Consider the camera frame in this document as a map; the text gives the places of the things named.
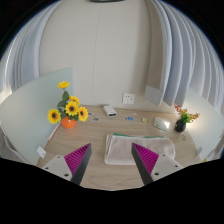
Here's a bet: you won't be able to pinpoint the orange round vase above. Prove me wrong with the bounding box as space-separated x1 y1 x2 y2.
60 115 78 130

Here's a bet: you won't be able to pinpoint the beige towel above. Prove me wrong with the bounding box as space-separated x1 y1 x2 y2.
103 132 177 167

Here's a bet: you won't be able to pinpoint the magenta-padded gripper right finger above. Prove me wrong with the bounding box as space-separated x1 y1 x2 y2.
130 142 184 186

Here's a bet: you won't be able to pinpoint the white wall socket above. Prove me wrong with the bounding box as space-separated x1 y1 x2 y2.
122 92 136 106

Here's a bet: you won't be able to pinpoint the frosted glass desk partition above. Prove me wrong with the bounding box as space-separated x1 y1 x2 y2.
0 67 75 166
179 87 224 162

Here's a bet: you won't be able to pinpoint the glossy white booklet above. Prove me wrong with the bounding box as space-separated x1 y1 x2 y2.
153 116 171 132

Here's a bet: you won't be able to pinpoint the yellow sunflower bunch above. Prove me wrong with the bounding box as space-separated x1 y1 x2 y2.
46 80 90 125

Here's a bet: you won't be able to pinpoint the black round vase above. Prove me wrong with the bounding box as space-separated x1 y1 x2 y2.
174 118 188 133

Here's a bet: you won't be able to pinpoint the grey white vertical blinds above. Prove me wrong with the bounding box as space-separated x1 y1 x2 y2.
144 0 224 115

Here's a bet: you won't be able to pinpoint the small white box device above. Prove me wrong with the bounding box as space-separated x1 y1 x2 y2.
102 104 118 118

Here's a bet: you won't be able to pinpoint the white curtain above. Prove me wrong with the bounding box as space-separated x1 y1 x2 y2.
0 1 63 98

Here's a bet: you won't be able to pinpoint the orange and green plant sprig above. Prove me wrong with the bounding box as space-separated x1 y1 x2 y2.
173 103 201 125

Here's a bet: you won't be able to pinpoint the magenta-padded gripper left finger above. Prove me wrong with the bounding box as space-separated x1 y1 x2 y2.
41 142 93 186

